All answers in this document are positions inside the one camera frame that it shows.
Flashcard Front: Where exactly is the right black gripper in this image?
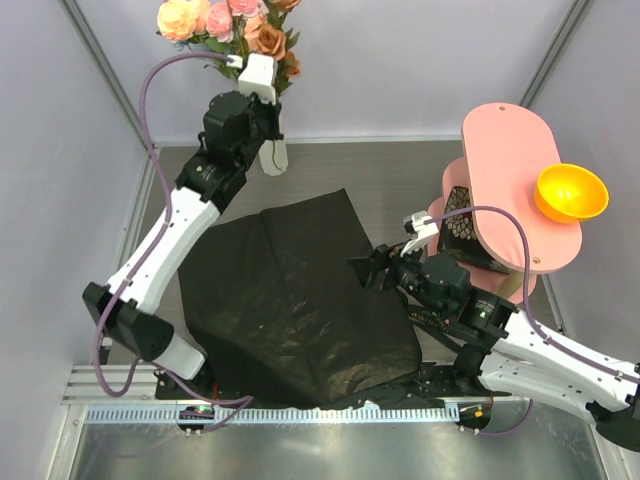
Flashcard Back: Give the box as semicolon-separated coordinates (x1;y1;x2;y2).
347;236;448;318

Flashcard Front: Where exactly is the rust brown flower stem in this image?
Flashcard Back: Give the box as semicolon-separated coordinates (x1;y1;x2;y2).
256;0;301;97

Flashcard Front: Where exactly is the black ribbon gold lettering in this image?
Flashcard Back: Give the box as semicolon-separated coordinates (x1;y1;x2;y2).
407;292;481;348

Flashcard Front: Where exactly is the peach artificial flower stem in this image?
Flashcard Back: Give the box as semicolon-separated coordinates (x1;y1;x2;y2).
244;14;267;53

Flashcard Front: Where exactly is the pink artificial flower stem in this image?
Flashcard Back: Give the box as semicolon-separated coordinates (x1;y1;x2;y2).
205;1;266;56

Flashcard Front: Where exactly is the black wrapping paper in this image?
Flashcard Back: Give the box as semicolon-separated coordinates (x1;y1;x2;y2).
178;190;422;408

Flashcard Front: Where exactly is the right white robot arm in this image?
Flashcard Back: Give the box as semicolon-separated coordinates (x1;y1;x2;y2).
348;245;639;451

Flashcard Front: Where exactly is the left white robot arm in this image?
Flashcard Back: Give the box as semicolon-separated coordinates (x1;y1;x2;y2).
82;91;283;399

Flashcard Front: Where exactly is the white ribbed ceramic vase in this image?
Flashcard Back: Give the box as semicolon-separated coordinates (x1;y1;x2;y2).
258;139;288;176

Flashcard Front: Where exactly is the black floral patterned box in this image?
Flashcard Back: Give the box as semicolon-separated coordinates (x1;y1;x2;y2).
437;212;510;274

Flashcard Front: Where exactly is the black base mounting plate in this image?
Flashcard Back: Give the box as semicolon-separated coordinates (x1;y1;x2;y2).
153;362;495;410

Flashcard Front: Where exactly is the orange plastic bowl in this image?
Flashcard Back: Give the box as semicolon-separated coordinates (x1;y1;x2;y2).
534;163;610;224

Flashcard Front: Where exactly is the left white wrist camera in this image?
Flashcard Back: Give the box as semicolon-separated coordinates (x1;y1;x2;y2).
227;53;277;105

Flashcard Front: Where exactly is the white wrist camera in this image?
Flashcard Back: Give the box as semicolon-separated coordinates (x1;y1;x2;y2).
400;211;439;257
227;53;277;105

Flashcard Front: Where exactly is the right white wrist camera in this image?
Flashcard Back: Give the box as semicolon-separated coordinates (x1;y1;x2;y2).
400;211;439;257

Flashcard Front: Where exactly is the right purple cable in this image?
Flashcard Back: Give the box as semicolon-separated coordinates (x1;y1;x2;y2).
424;206;640;436

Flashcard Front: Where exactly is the white slotted cable duct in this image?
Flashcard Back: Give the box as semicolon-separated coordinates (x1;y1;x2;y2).
85;403;459;425

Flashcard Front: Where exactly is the aluminium frame rail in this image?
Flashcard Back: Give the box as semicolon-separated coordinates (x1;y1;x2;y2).
60;360;611;406

